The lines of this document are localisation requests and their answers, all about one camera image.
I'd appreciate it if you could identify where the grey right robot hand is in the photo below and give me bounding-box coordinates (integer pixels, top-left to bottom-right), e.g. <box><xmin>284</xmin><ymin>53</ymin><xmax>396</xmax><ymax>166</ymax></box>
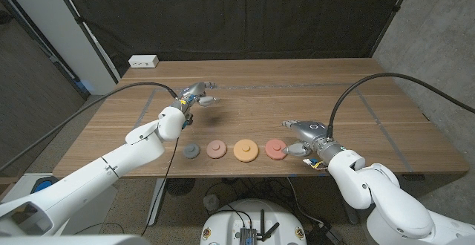
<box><xmin>281</xmin><ymin>120</ymin><xmax>344</xmax><ymax>164</ymax></box>

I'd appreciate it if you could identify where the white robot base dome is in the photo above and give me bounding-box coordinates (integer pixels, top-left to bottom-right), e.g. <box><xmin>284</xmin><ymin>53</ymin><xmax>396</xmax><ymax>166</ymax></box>
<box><xmin>199</xmin><ymin>198</ymin><xmax>308</xmax><ymax>245</ymax></box>

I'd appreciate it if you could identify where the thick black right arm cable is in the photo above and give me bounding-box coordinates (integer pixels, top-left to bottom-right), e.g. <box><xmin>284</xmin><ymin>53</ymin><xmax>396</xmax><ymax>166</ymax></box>
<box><xmin>326</xmin><ymin>72</ymin><xmax>475</xmax><ymax>139</ymax></box>

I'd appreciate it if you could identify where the white table leg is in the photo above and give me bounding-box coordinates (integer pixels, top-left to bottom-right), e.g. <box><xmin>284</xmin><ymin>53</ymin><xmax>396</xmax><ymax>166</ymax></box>
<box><xmin>145</xmin><ymin>177</ymin><xmax>168</xmax><ymax>226</ymax></box>

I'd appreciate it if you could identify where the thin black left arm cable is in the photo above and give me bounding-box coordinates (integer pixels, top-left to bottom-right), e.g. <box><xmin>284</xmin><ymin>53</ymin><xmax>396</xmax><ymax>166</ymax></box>
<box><xmin>140</xmin><ymin>135</ymin><xmax>181</xmax><ymax>237</ymax></box>

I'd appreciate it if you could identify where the black backdrop stand pole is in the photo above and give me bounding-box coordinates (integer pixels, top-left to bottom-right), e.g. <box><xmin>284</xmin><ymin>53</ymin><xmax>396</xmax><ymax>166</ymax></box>
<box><xmin>369</xmin><ymin>0</ymin><xmax>416</xmax><ymax>59</ymax></box>
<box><xmin>49</xmin><ymin>0</ymin><xmax>120</xmax><ymax>85</ymax></box>

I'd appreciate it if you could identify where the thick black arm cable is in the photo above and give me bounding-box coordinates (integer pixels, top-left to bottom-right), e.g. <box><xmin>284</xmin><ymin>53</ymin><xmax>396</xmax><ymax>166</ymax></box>
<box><xmin>0</xmin><ymin>82</ymin><xmax>179</xmax><ymax>174</ymax></box>
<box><xmin>326</xmin><ymin>72</ymin><xmax>475</xmax><ymax>139</ymax></box>

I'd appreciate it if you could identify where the blue foot pedal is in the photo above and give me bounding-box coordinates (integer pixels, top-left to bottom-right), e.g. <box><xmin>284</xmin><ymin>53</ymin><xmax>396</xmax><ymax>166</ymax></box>
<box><xmin>31</xmin><ymin>176</ymin><xmax>60</xmax><ymax>195</ymax></box>

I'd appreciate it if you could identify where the radio box with black antennas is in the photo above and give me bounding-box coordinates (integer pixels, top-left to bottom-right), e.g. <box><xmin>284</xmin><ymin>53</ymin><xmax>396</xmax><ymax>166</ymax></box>
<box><xmin>239</xmin><ymin>209</ymin><xmax>281</xmax><ymax>245</ymax></box>

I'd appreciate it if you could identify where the light pink ring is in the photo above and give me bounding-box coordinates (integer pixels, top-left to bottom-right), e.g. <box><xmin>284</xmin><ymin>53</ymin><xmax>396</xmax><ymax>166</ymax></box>
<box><xmin>206</xmin><ymin>140</ymin><xmax>228</xmax><ymax>160</ymax></box>

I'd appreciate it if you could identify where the coral red ring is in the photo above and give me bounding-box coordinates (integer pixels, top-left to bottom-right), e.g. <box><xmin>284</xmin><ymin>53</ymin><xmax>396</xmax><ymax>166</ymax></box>
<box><xmin>264</xmin><ymin>138</ymin><xmax>289</xmax><ymax>161</ymax></box>

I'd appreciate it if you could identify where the black round floor fan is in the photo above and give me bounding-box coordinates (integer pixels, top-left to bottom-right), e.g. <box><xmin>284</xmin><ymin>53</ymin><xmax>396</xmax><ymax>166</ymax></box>
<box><xmin>166</xmin><ymin>177</ymin><xmax>196</xmax><ymax>197</ymax></box>

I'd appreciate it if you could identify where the white robot torso edge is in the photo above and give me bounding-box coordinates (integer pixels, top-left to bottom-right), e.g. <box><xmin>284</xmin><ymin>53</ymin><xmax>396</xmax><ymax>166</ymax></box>
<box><xmin>0</xmin><ymin>234</ymin><xmax>151</xmax><ymax>245</ymax></box>

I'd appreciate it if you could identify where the black power adapter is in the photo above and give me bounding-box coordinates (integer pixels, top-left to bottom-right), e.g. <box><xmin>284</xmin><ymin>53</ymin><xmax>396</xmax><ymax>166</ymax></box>
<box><xmin>307</xmin><ymin>222</ymin><xmax>342</xmax><ymax>245</ymax></box>

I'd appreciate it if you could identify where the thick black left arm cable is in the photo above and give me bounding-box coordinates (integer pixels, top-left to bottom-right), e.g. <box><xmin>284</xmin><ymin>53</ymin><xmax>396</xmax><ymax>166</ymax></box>
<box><xmin>0</xmin><ymin>82</ymin><xmax>179</xmax><ymax>174</ymax></box>

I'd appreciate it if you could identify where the grey round floor object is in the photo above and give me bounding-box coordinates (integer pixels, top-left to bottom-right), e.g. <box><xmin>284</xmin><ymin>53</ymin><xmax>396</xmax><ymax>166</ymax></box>
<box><xmin>203</xmin><ymin>194</ymin><xmax>220</xmax><ymax>212</ymax></box>

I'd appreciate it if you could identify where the small dark grey ring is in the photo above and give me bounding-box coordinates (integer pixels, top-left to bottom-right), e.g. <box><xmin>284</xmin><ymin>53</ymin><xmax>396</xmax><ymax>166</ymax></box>
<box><xmin>183</xmin><ymin>143</ymin><xmax>201</xmax><ymax>160</ymax></box>

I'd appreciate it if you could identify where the large orange base ring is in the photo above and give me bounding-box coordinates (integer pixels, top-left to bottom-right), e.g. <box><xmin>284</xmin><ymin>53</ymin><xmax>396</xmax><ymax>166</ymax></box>
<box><xmin>233</xmin><ymin>138</ymin><xmax>260</xmax><ymax>163</ymax></box>

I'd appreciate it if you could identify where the black backdrop curtain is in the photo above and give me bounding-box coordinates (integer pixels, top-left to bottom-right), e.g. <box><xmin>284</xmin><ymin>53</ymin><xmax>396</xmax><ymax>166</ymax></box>
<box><xmin>57</xmin><ymin>0</ymin><xmax>415</xmax><ymax>77</ymax></box>

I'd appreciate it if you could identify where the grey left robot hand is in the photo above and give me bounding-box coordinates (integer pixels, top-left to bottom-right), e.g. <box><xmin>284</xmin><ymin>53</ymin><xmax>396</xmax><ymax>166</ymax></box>
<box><xmin>170</xmin><ymin>81</ymin><xmax>220</xmax><ymax>123</ymax></box>

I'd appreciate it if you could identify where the white power strip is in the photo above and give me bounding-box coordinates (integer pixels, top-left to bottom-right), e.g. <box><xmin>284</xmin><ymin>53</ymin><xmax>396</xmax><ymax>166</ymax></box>
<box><xmin>128</xmin><ymin>54</ymin><xmax>160</xmax><ymax>69</ymax></box>

